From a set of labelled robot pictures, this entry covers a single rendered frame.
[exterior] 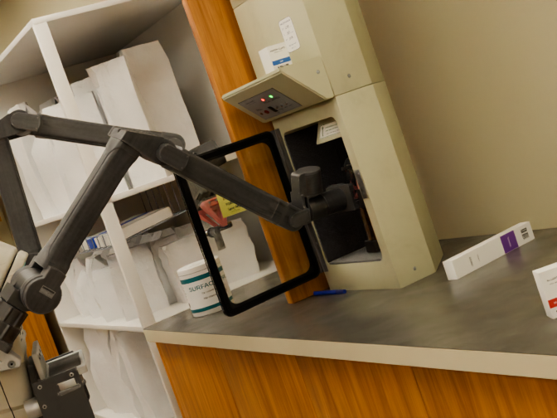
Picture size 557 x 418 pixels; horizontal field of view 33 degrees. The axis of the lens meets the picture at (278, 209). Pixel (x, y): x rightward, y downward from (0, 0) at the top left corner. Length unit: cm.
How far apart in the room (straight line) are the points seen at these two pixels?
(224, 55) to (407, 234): 68
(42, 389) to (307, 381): 58
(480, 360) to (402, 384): 31
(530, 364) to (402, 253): 80
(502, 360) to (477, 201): 111
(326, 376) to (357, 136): 55
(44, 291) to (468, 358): 86
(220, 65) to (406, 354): 105
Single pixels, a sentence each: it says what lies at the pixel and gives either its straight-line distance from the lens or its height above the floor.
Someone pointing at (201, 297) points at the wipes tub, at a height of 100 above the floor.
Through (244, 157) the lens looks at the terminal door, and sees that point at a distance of 238.
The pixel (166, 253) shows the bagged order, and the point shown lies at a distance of 335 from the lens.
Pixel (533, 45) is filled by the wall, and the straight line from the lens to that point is 229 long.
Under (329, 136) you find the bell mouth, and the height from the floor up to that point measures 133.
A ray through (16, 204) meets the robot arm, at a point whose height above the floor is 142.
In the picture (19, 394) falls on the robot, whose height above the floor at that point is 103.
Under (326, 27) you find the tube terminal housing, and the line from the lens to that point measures 221.
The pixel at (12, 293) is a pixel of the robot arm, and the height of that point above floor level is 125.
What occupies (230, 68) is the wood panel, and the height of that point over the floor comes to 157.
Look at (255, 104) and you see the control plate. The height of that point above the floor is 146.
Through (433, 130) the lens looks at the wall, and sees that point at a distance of 263.
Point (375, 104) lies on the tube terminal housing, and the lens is 223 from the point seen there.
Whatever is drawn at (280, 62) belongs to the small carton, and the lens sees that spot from 221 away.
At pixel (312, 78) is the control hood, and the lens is 216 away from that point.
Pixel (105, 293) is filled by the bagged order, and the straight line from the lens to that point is 358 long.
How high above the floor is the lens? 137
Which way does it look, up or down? 4 degrees down
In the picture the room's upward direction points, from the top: 19 degrees counter-clockwise
